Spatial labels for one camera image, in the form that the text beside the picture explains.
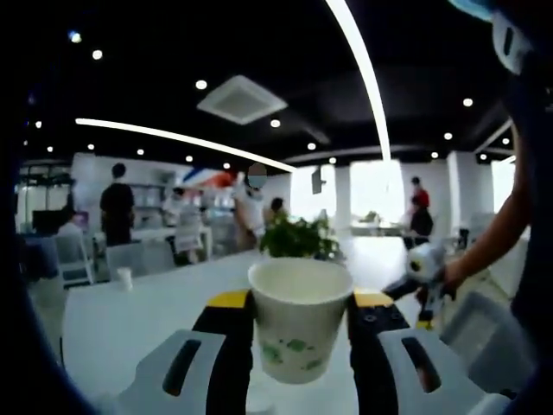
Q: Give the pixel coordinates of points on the white plastic chair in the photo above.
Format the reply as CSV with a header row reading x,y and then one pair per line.
x,y
488,333

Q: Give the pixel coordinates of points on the white slatted chair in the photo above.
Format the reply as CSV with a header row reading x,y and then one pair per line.
x,y
188,235

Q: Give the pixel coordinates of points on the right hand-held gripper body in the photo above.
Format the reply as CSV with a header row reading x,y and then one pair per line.
x,y
425,259

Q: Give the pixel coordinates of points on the white worn device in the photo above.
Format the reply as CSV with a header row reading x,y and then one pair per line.
x,y
510,43

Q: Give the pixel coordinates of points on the white paper cup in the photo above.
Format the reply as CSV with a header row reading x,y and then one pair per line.
x,y
124,279
298,328

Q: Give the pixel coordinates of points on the person's right hand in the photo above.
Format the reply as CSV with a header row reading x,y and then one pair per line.
x,y
453,281

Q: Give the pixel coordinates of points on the white table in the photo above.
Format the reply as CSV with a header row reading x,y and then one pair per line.
x,y
129,328

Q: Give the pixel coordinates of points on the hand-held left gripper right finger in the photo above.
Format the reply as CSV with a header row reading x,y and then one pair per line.
x,y
371,367

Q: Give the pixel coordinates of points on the ceiling air conditioner vent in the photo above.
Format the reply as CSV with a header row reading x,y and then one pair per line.
x,y
242,100

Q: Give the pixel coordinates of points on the white office chair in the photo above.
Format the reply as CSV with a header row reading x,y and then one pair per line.
x,y
73,257

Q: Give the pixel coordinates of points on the black hanging screen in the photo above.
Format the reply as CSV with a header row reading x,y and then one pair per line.
x,y
317,179

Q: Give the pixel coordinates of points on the person's black shirt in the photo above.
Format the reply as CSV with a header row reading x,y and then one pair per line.
x,y
535,216

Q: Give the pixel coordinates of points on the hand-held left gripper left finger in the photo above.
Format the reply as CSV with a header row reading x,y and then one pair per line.
x,y
229,367

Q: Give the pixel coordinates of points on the curved ceiling light strip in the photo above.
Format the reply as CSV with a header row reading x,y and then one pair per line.
x,y
95,123
375,86

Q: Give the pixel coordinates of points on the grey low partition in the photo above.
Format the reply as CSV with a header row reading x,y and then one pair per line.
x,y
134,259

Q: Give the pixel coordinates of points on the green potted plant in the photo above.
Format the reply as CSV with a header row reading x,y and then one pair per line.
x,y
298,238

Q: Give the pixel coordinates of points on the group of ceiling spotlights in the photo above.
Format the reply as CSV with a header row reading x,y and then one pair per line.
x,y
201,84

